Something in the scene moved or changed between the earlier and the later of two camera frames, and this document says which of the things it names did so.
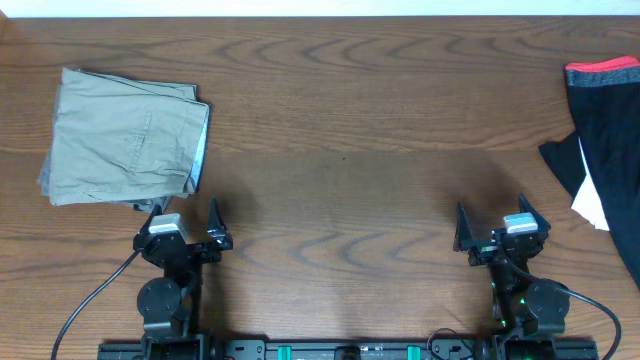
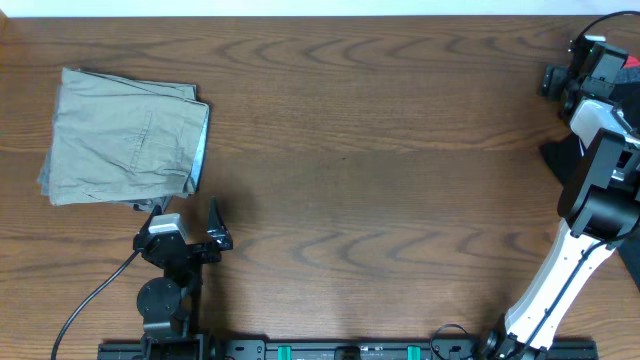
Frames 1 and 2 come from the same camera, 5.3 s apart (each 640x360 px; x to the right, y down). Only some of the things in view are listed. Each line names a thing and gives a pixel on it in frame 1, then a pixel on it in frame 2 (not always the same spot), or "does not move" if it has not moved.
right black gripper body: (484, 252) to (560, 81)
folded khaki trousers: (124, 142) does not move
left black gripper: (218, 239) does not move
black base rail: (344, 349) does not move
